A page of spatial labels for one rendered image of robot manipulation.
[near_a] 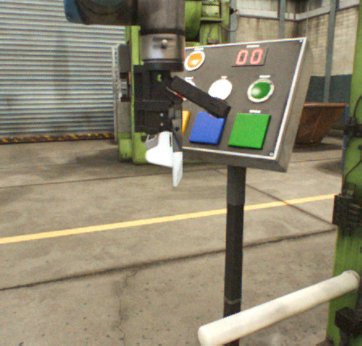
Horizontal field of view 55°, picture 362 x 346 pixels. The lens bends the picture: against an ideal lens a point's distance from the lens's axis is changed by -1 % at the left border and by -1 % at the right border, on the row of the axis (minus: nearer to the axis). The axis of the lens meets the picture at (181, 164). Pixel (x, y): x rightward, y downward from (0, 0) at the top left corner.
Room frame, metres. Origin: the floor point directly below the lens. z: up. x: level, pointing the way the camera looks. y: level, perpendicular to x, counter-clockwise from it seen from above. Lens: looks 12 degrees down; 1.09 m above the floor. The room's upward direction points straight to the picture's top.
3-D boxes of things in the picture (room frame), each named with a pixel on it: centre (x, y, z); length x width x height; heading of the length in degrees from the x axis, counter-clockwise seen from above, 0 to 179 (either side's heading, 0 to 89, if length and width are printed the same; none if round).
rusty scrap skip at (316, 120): (7.42, -2.33, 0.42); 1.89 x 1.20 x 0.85; 21
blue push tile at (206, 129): (0.78, -0.06, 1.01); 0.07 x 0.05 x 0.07; 53
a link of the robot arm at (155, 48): (0.62, 0.03, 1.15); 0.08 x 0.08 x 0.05
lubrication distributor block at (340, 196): (0.81, -0.41, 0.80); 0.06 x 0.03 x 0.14; 28
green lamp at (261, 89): (0.76, -0.17, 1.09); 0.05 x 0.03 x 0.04; 28
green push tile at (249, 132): (0.72, -0.14, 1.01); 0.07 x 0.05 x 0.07; 53
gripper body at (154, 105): (0.62, 0.04, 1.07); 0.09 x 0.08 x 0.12; 96
